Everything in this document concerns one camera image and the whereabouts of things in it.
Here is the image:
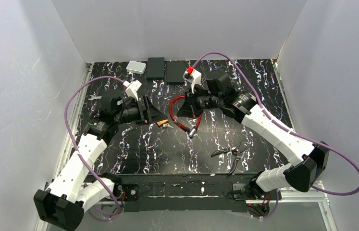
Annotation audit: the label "brass padlock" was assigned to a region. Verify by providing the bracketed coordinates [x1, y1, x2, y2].
[156, 119, 169, 127]

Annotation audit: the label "silver key bunch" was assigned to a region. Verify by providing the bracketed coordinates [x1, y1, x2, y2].
[162, 123, 173, 128]

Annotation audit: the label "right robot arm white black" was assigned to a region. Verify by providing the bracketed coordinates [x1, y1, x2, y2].
[177, 70, 329, 195]

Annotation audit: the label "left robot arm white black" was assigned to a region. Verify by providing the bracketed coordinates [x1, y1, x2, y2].
[34, 95, 168, 231]

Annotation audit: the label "silver open-end wrench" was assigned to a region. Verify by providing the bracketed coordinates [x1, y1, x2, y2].
[87, 95, 102, 101]

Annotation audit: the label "black box right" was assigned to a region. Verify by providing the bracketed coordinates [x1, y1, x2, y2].
[166, 61, 186, 85]

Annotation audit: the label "black box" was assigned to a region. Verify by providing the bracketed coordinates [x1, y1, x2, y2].
[146, 57, 165, 80]
[166, 61, 186, 85]

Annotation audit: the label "white rectangular box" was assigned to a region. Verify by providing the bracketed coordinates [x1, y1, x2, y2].
[126, 61, 146, 75]

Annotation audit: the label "black box left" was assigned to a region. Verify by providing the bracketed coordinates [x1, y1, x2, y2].
[146, 57, 165, 80]

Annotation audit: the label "black pliers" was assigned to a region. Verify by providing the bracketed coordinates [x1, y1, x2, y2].
[210, 142, 245, 176]

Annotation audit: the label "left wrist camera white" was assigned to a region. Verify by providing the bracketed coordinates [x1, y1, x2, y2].
[123, 80, 142, 101]

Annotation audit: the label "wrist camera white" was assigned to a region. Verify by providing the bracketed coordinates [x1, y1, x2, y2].
[123, 80, 142, 101]
[183, 67, 202, 93]

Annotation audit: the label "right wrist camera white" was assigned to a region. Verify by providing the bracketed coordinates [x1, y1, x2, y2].
[183, 67, 202, 93]

